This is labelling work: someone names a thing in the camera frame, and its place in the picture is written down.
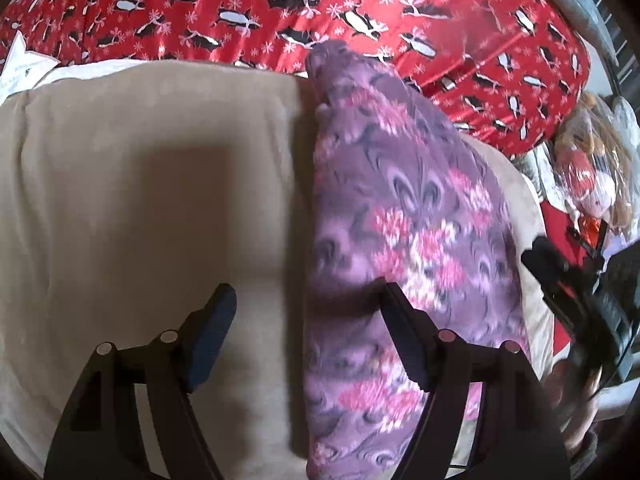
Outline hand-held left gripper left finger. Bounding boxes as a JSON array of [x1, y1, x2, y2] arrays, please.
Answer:
[[44, 283, 238, 480]]

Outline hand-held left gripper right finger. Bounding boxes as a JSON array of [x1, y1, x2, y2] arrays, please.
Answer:
[[381, 282, 571, 480]]

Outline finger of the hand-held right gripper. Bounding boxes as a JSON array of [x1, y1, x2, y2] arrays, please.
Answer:
[[520, 235, 587, 323]]

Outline purple floral shirt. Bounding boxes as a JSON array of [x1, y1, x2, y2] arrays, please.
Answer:
[[302, 40, 533, 480]]

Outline person's right hand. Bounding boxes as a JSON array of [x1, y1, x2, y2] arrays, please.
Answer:
[[544, 355, 608, 461]]

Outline red cloth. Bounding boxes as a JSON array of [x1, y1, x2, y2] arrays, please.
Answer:
[[540, 200, 609, 346]]

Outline black tripod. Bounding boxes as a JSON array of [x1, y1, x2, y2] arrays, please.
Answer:
[[566, 220, 612, 272]]

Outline clear bag of plush toys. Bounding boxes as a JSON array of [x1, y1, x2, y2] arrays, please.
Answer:
[[552, 92, 640, 242]]

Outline beige plush blanket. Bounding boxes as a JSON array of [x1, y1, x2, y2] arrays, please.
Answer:
[[0, 60, 557, 480]]

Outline white paper sheets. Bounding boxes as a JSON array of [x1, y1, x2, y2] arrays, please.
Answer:
[[0, 30, 62, 102]]

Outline red penguin print blanket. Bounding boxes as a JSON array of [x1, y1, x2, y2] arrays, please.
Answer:
[[0, 0, 594, 159]]

